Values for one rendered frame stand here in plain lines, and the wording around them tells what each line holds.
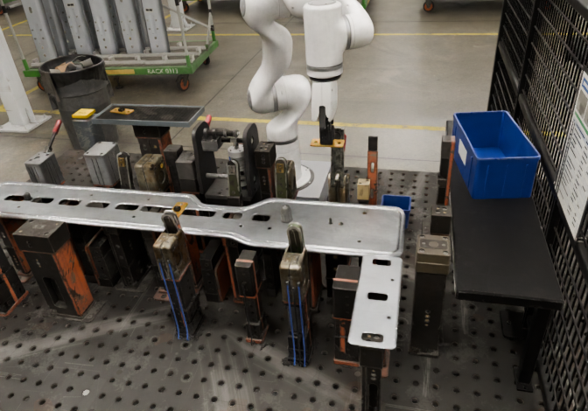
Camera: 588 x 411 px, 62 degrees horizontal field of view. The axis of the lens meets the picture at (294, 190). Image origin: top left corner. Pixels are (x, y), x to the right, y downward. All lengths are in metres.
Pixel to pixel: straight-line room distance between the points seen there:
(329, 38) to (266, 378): 0.88
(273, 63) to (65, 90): 2.74
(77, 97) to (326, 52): 3.27
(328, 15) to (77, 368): 1.16
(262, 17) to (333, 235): 0.67
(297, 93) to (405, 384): 1.02
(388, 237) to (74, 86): 3.24
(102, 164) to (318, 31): 0.91
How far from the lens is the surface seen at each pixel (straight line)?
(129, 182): 1.71
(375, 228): 1.37
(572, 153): 1.22
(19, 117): 5.32
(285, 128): 1.83
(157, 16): 5.68
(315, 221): 1.39
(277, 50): 1.63
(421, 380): 1.41
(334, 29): 1.12
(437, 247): 1.22
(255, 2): 1.52
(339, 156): 1.44
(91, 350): 1.62
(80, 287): 1.69
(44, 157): 1.93
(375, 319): 1.12
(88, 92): 4.20
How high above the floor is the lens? 1.82
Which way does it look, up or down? 32 degrees down
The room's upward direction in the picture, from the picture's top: 5 degrees counter-clockwise
